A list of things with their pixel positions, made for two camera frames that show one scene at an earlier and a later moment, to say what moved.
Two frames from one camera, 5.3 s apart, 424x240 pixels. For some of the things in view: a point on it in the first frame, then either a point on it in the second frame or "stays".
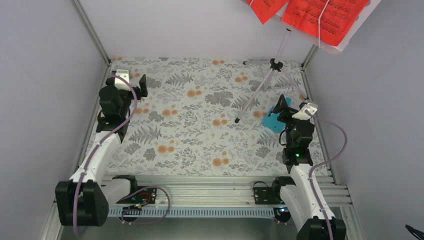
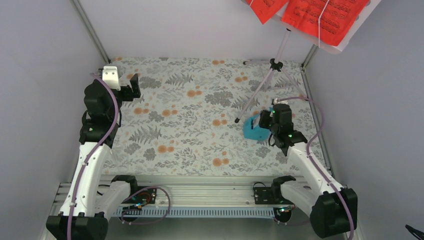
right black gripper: (279, 108) -> (262, 122)
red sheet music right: (337, 17) stays
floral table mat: (202, 116) stays
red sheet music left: (265, 9) stays
